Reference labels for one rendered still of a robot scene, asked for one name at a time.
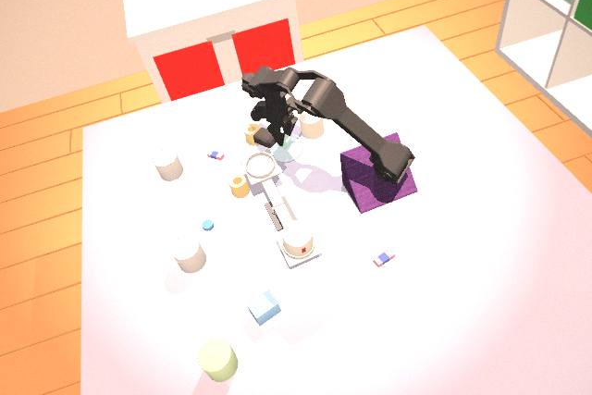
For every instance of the grey cylinder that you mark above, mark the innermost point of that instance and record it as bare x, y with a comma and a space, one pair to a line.
189, 254

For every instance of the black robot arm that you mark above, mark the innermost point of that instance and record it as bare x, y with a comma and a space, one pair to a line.
324, 99

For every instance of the pink eraser with blue sleeve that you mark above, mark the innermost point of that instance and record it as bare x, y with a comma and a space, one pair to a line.
384, 257
215, 155

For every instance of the small blue disc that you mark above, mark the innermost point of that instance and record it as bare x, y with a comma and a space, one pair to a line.
208, 225

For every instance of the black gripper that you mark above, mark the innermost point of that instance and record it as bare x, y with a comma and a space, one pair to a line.
278, 118

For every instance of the yellow hollow cylinder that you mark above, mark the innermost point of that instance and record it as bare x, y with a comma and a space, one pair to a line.
249, 131
239, 186

